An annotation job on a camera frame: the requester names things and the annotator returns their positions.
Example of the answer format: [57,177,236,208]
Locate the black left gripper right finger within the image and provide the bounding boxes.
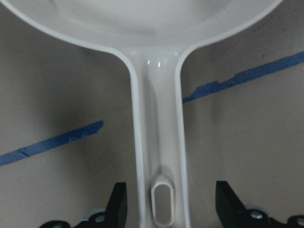
[215,180,304,228]

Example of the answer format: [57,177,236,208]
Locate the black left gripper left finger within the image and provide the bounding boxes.
[40,182,128,228]

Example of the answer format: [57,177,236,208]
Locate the beige plastic dustpan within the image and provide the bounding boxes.
[2,0,280,228]

